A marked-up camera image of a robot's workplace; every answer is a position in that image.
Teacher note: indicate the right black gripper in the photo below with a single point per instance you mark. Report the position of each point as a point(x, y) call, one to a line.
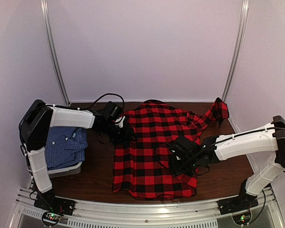
point(175, 169)

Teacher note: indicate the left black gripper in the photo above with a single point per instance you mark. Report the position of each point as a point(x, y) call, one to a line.
point(126, 135)

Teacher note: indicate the red black plaid shirt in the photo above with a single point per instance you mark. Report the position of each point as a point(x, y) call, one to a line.
point(141, 167)

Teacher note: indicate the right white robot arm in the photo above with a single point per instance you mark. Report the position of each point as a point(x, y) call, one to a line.
point(268, 138)

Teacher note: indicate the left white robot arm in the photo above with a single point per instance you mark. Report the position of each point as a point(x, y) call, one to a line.
point(40, 117)

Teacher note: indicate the blue checkered shirt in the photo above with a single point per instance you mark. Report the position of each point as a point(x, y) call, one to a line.
point(65, 147)

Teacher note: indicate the white plastic laundry basket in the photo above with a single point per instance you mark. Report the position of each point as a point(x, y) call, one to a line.
point(64, 172)

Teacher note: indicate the right circuit board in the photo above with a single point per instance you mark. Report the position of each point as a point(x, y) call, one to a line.
point(242, 219)

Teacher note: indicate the circuit board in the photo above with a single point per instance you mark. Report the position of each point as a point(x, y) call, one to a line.
point(242, 219)
point(50, 218)

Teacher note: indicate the left circuit board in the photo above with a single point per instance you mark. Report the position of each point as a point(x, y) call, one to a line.
point(50, 218)

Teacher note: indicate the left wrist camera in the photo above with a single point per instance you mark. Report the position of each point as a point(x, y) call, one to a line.
point(111, 111)

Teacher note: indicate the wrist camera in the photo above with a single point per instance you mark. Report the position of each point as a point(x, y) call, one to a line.
point(111, 111)
point(182, 147)

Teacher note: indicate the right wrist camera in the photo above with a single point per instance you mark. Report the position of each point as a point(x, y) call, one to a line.
point(182, 147)

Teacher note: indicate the front aluminium frame rail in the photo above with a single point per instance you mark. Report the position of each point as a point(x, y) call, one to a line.
point(196, 214)

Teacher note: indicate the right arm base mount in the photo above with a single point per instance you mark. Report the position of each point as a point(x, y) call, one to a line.
point(238, 203)

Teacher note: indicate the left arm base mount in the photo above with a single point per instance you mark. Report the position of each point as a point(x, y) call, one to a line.
point(50, 202)

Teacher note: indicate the left aluminium corner post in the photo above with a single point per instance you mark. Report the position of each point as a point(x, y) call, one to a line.
point(52, 50)

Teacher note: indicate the aluminium corner post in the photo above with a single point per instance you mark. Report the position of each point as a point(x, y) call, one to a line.
point(52, 50)
point(238, 45)

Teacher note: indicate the right aluminium corner post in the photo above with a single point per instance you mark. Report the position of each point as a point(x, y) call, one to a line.
point(238, 45)

